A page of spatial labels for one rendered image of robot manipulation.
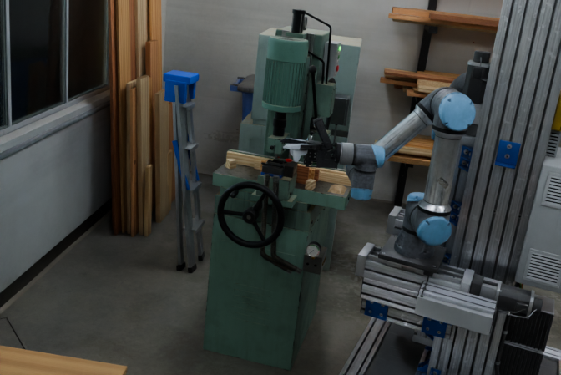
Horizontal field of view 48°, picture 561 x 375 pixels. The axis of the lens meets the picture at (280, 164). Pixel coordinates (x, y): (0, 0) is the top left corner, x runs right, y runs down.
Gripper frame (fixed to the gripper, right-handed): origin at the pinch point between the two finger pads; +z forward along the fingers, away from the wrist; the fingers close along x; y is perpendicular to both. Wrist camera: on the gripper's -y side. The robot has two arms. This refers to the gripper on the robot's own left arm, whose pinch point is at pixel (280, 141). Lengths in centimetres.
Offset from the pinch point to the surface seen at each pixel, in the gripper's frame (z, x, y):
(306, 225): -19, 54, 42
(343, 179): -34, 63, 23
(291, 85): -7, 60, -16
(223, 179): 19, 64, 28
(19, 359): 77, -19, 74
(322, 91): -23, 80, -14
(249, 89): 8, 249, -2
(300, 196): -15, 53, 30
